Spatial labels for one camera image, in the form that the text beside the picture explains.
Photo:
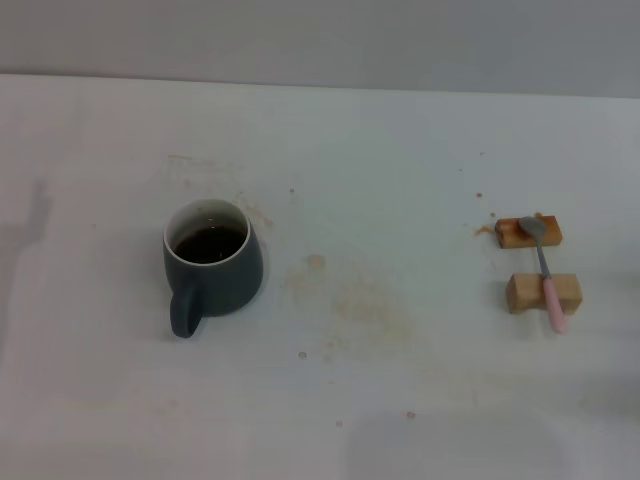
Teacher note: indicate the dark grey ceramic cup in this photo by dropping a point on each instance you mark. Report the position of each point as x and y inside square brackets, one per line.
[220, 290]

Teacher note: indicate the coffee stained wooden block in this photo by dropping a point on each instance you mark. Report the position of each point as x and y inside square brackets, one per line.
[510, 237]

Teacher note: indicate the light wooden block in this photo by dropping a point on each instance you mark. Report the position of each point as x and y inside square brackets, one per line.
[525, 292]

